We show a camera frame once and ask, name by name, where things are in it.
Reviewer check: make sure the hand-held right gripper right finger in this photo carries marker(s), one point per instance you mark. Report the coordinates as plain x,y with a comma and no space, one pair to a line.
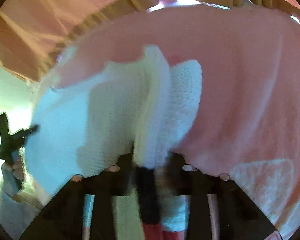
176,172

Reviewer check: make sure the pink white blanket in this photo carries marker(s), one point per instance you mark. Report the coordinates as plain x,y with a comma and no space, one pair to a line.
245,92

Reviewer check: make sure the white black red knit sweater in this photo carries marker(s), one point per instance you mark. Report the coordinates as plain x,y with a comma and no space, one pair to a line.
120,115

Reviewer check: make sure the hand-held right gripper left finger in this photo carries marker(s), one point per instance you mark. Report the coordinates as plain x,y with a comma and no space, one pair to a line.
123,171

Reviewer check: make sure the person's left hand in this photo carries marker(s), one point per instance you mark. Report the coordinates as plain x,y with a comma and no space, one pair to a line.
17,167

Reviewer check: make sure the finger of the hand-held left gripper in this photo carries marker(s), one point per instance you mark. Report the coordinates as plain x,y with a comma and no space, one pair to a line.
27,131

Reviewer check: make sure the person's left forearm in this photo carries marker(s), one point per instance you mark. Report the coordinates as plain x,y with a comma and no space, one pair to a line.
19,205

